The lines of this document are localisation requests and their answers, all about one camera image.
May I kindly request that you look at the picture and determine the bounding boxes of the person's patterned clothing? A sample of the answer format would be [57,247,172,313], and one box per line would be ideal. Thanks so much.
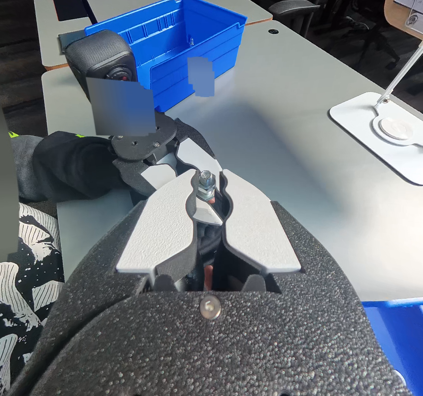
[0,201,65,387]

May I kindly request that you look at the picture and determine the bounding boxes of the blue plastic bin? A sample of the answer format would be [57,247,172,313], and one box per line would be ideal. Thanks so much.
[84,0,248,112]
[362,298,423,396]

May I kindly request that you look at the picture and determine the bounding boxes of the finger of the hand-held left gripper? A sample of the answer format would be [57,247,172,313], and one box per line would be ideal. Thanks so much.
[141,165,223,227]
[173,118,223,174]

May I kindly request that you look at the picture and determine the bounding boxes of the person's left hand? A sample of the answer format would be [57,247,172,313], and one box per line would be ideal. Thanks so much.
[39,130,133,202]

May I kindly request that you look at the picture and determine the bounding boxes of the black office chair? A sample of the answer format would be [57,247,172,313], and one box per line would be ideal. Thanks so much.
[268,0,400,69]

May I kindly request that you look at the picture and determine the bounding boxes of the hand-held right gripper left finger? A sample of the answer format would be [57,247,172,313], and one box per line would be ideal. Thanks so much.
[116,169,201,277]

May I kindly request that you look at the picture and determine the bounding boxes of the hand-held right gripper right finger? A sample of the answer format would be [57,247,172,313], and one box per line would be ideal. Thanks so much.
[220,169,302,274]

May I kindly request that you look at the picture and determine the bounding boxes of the black table hatch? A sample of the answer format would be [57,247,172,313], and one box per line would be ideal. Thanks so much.
[53,0,81,22]

